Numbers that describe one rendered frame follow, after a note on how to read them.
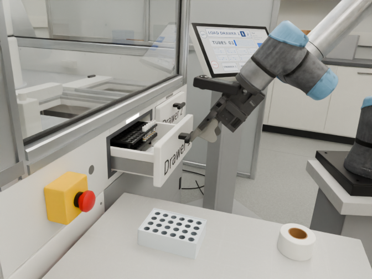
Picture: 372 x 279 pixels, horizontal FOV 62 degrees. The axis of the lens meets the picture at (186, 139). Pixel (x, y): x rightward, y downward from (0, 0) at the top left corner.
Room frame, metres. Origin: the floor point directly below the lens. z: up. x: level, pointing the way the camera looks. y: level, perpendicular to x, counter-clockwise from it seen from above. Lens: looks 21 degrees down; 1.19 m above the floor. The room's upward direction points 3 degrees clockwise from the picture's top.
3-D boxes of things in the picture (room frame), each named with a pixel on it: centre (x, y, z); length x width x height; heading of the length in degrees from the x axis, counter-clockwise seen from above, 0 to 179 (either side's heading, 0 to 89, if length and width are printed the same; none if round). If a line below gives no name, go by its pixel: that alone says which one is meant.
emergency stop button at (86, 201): (0.49, 0.18, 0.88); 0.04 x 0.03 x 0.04; 165
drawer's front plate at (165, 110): (1.13, 0.06, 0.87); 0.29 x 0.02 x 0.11; 165
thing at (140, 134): (0.82, 0.12, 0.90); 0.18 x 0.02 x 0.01; 165
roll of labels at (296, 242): (0.53, -0.24, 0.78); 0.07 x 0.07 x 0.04
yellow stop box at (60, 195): (0.50, 0.21, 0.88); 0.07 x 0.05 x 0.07; 165
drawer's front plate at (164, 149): (0.79, 0.03, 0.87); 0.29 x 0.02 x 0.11; 165
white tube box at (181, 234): (0.54, 0.02, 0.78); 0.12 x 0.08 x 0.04; 73
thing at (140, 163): (0.85, 0.23, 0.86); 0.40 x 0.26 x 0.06; 75
